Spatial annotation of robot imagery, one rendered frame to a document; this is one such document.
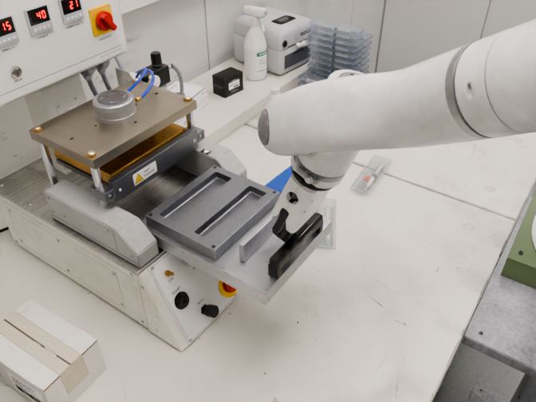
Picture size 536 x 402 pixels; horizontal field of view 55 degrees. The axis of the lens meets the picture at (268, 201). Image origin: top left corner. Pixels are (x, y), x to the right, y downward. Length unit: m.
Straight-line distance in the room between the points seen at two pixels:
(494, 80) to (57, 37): 0.85
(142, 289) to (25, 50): 0.49
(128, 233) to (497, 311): 0.77
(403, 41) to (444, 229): 2.20
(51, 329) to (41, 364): 0.07
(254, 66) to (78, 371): 1.22
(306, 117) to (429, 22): 2.77
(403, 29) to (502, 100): 2.96
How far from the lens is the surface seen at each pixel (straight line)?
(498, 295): 1.24
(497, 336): 1.16
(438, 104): 0.50
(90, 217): 0.99
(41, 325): 1.06
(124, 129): 1.01
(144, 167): 1.01
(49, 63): 1.11
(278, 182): 1.44
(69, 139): 1.01
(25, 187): 1.24
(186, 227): 0.93
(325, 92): 0.59
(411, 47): 3.42
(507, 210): 1.48
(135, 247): 0.94
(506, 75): 0.45
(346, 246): 1.26
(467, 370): 2.05
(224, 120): 1.64
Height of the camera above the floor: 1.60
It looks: 38 degrees down
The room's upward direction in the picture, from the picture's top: straight up
